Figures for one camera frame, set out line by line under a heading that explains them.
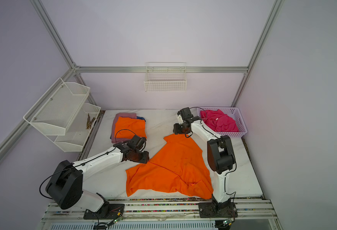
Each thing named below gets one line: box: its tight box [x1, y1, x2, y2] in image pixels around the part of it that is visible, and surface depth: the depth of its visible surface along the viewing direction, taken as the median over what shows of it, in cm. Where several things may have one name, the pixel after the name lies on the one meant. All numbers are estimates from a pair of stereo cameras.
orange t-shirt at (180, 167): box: [125, 133, 214, 200], surface depth 87 cm
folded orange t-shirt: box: [113, 116, 147, 139], surface depth 103 cm
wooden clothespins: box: [85, 113, 96, 130], surface depth 97 cm
